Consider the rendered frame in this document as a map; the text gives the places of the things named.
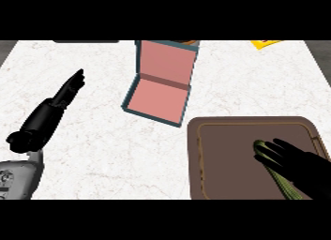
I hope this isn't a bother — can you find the brown round object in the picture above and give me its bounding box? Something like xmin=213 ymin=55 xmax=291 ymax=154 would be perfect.
xmin=170 ymin=39 xmax=199 ymax=46

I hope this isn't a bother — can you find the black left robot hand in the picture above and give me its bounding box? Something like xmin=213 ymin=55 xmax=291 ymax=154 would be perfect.
xmin=4 ymin=68 xmax=86 ymax=155

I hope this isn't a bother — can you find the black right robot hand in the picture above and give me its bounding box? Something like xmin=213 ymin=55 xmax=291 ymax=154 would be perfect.
xmin=253 ymin=138 xmax=331 ymax=201

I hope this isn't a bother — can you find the brown rectangular tray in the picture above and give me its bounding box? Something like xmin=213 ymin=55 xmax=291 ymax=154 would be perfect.
xmin=186 ymin=115 xmax=331 ymax=201

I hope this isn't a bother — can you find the teal box with pink inside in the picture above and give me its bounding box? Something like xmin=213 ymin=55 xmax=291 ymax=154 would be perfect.
xmin=121 ymin=39 xmax=201 ymax=128

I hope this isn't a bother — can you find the green striped squash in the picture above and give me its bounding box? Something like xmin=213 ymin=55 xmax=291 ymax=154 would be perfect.
xmin=253 ymin=140 xmax=304 ymax=201

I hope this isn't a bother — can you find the yellow packet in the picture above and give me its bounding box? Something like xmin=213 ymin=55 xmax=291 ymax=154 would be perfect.
xmin=250 ymin=39 xmax=285 ymax=51

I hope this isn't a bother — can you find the dark grey flat object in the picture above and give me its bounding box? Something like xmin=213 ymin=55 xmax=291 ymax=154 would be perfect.
xmin=52 ymin=39 xmax=121 ymax=44

